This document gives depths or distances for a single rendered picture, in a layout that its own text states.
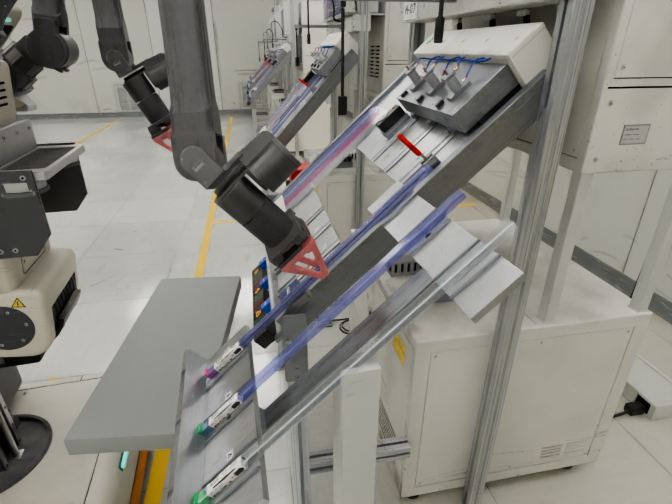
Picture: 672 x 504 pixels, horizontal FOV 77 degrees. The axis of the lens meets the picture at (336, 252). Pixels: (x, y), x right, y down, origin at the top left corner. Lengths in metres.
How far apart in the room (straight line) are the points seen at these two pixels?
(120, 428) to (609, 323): 1.15
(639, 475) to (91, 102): 9.79
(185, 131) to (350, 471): 0.58
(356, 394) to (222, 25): 9.15
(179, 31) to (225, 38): 8.92
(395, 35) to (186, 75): 1.76
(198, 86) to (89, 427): 0.65
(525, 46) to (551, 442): 1.09
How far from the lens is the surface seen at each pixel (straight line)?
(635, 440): 1.93
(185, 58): 0.64
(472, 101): 0.90
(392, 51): 2.31
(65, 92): 10.20
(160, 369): 1.04
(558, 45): 0.91
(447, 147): 0.93
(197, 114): 0.61
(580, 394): 1.42
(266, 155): 0.60
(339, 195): 2.36
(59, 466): 1.39
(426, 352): 1.06
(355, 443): 0.74
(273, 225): 0.62
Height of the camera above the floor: 1.23
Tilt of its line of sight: 26 degrees down
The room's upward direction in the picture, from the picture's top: straight up
